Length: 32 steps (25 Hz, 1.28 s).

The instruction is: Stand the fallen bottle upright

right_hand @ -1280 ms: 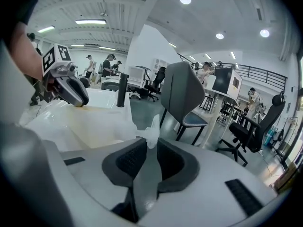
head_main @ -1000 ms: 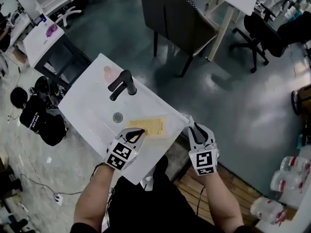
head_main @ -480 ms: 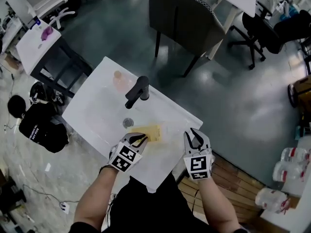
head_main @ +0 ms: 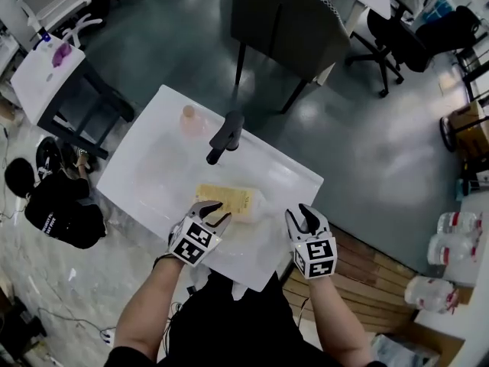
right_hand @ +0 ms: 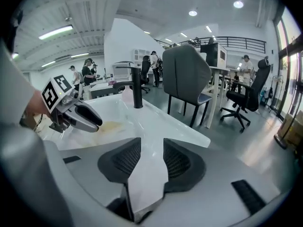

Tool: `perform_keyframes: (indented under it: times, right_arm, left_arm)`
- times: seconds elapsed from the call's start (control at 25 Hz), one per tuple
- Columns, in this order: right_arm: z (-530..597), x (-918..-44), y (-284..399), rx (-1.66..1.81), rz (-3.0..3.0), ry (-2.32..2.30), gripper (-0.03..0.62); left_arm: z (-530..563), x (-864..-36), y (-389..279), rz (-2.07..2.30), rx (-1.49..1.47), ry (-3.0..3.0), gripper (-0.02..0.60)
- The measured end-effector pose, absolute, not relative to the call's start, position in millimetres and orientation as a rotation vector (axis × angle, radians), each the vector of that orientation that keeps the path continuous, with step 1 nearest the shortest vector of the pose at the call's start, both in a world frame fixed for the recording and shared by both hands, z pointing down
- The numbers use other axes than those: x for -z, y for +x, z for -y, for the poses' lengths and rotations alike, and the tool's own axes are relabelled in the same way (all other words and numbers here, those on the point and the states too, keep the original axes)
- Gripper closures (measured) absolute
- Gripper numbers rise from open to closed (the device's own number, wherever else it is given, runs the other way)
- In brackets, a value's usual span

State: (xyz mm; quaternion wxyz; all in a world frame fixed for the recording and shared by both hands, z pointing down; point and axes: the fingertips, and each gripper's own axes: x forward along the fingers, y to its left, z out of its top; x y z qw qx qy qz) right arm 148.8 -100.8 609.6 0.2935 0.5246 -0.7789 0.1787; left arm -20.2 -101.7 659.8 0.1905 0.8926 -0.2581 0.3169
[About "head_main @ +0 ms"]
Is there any grey desk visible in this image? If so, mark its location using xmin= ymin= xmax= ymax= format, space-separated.
xmin=35 ymin=57 xmax=136 ymax=161

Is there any black office chair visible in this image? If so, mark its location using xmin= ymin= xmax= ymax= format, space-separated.
xmin=344 ymin=5 xmax=484 ymax=99

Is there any white side table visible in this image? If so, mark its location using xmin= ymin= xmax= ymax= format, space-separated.
xmin=10 ymin=32 xmax=87 ymax=127

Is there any person's left forearm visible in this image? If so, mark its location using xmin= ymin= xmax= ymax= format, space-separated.
xmin=113 ymin=256 xmax=185 ymax=363

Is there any black backpack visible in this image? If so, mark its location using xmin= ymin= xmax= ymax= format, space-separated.
xmin=35 ymin=135 xmax=97 ymax=180

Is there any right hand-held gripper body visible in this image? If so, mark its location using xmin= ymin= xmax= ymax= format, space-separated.
xmin=290 ymin=229 xmax=338 ymax=281

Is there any black faucet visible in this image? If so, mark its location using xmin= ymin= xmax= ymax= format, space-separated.
xmin=206 ymin=109 xmax=246 ymax=167

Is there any wooden slatted pallet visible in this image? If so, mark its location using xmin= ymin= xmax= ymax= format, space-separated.
xmin=281 ymin=222 xmax=420 ymax=335

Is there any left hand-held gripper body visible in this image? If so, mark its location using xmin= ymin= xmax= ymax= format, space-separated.
xmin=167 ymin=214 xmax=224 ymax=269

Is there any clear pump bottle yellow label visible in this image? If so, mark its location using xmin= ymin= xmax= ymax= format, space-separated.
xmin=193 ymin=182 xmax=286 ymax=225

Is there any white sink basin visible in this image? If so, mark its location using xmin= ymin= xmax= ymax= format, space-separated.
xmin=96 ymin=83 xmax=325 ymax=294

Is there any brown cardboard box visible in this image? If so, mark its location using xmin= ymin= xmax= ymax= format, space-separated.
xmin=446 ymin=99 xmax=489 ymax=161

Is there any white chair base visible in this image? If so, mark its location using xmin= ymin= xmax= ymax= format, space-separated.
xmin=60 ymin=12 xmax=105 ymax=50

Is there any person's right forearm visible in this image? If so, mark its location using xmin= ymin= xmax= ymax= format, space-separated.
xmin=306 ymin=275 xmax=374 ymax=367

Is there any grey upholstered chair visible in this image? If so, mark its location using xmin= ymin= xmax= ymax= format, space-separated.
xmin=229 ymin=0 xmax=352 ymax=115

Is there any black standing fan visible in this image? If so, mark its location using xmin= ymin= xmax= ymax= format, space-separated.
xmin=439 ymin=115 xmax=458 ymax=154

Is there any person's black shirt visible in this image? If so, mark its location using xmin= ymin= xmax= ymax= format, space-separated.
xmin=102 ymin=271 xmax=347 ymax=367

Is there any purple plastic item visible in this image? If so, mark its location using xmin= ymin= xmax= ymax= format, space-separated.
xmin=50 ymin=44 xmax=73 ymax=69

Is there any group of water bottles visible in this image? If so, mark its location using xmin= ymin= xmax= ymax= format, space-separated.
xmin=413 ymin=192 xmax=489 ymax=367

